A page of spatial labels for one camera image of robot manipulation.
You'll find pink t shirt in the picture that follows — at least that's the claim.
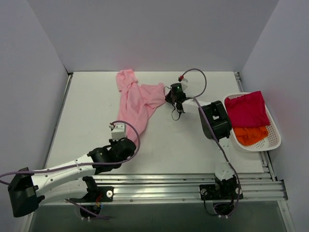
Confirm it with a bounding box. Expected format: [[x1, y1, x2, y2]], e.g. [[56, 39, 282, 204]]
[[116, 70, 165, 135]]

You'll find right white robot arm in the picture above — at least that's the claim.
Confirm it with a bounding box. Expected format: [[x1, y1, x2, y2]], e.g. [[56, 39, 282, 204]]
[[165, 83, 242, 200]]

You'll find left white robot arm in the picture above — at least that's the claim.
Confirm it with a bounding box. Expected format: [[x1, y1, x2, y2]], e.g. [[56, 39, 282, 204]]
[[8, 138, 140, 218]]

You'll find magenta t shirt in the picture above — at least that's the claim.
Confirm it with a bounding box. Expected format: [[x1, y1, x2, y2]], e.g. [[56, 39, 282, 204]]
[[225, 91, 270, 128]]

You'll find orange t shirt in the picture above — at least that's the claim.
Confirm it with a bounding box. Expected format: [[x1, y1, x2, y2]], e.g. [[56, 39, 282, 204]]
[[233, 126, 268, 146]]

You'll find white plastic basket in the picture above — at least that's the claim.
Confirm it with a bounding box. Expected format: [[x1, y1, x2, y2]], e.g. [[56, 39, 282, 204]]
[[223, 92, 281, 152]]

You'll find black looped cable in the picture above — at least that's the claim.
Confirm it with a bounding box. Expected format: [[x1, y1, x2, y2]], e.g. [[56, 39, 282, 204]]
[[164, 87, 186, 121]]

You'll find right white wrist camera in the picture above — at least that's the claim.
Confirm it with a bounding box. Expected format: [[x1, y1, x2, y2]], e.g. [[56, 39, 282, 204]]
[[178, 75, 188, 91]]

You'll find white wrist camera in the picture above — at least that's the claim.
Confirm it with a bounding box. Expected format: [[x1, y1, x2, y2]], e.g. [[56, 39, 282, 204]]
[[178, 75, 188, 91], [109, 123, 126, 141]]

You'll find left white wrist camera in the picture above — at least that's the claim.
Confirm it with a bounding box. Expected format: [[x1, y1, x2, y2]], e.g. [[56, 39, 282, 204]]
[[109, 123, 126, 141]]

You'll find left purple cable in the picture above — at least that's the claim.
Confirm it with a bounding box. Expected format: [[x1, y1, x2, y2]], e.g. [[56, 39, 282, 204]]
[[0, 120, 141, 187]]

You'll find purple cable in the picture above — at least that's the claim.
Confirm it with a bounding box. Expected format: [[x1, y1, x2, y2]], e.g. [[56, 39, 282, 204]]
[[0, 120, 141, 187], [182, 69, 243, 216]]

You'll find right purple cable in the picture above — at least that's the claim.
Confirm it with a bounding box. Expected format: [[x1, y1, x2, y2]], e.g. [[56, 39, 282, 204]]
[[182, 69, 243, 216]]

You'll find aluminium mounting rail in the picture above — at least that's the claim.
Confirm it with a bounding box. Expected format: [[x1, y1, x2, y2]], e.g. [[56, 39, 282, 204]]
[[52, 173, 289, 206]]

